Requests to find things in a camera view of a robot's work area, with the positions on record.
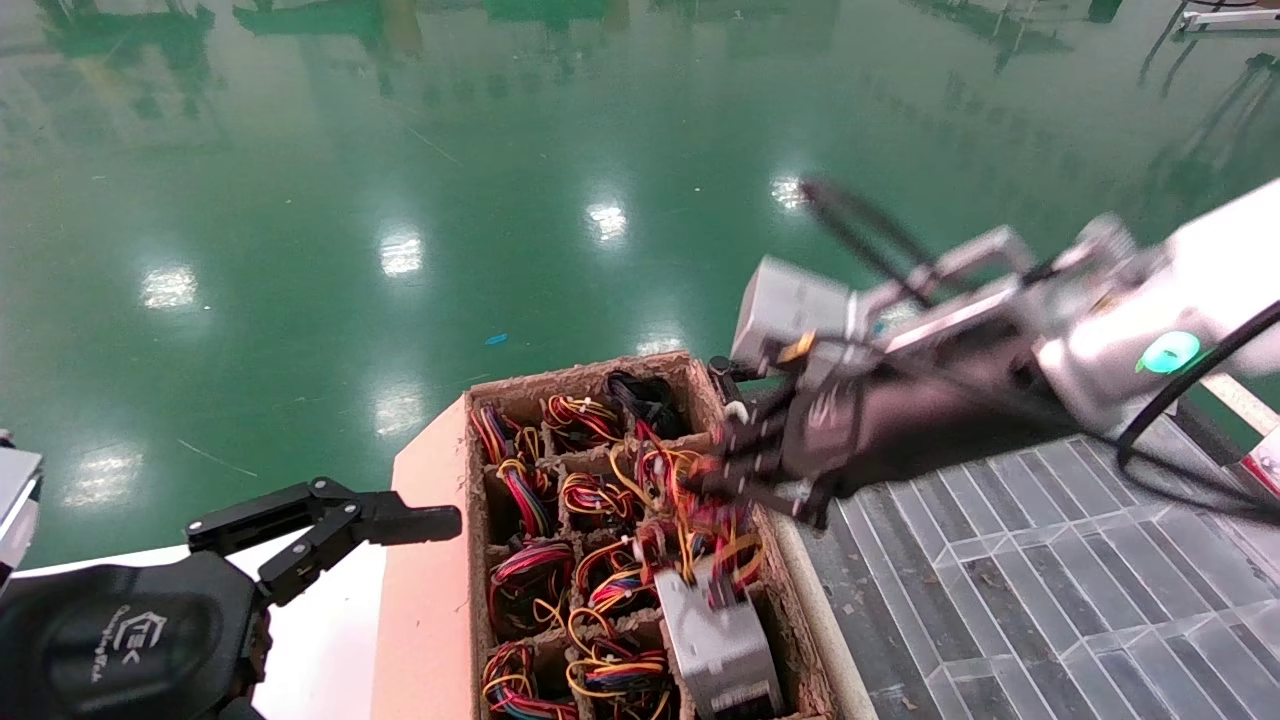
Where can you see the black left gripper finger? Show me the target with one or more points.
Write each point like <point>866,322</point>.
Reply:
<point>410,522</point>

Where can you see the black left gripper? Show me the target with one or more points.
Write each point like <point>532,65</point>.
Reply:
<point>120,640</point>

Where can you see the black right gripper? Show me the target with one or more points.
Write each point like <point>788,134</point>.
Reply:
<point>920,420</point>

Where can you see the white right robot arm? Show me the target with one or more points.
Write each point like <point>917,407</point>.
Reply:
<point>1230,260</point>

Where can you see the pale pink board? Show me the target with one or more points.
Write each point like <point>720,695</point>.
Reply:
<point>425,620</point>

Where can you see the brown divided cardboard box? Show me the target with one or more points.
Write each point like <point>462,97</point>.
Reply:
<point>560,384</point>

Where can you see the clear plastic divider tray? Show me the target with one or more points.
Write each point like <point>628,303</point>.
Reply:
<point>1050,600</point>

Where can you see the red and white label card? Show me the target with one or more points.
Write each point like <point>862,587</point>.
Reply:
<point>1268,465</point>

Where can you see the white metal floor stand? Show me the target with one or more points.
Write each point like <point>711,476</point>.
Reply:
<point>1235,18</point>

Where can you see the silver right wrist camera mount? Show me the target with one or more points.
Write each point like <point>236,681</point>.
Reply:
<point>790,305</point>

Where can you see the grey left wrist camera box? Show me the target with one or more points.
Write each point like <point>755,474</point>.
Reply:
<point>15,490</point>

